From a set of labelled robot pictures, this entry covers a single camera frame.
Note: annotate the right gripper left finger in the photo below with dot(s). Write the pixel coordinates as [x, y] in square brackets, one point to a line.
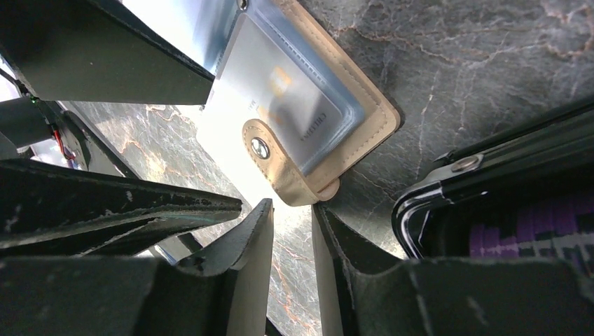
[221, 289]

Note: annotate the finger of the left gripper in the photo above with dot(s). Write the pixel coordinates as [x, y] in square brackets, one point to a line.
[48, 210]
[96, 51]

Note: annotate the black poker chip case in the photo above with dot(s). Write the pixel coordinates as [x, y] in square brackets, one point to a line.
[525, 192]

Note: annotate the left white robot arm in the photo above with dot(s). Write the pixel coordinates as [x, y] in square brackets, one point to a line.
[40, 130]

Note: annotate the tan leather card holder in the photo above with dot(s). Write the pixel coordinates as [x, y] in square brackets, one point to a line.
[202, 29]

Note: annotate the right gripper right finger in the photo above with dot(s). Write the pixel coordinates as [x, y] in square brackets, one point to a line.
[364, 290]

